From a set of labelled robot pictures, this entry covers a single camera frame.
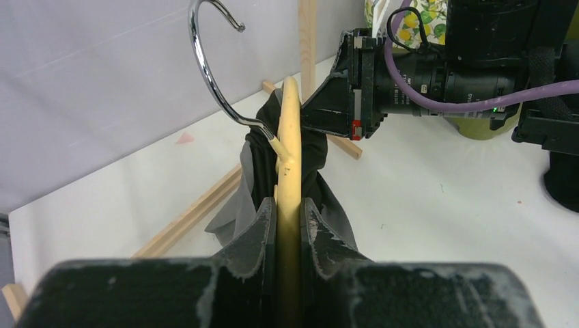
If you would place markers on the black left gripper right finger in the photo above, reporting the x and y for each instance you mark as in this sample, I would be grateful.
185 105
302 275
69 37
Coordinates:
343 288

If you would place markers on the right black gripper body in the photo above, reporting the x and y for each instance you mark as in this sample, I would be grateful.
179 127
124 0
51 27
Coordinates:
361 59

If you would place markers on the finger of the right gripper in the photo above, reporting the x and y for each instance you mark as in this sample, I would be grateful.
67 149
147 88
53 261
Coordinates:
327 110

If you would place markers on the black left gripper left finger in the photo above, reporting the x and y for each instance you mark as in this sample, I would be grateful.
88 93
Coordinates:
232 288

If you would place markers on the yellow lemon print garment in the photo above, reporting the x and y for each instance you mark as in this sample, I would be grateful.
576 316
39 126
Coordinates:
431 15

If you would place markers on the yellow hanger with metal hook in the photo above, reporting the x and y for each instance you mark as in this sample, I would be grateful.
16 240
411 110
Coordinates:
288 147

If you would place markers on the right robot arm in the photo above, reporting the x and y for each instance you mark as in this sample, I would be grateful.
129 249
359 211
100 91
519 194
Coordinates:
466 207

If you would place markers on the green plastic laundry basket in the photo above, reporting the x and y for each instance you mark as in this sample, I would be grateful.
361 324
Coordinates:
480 129

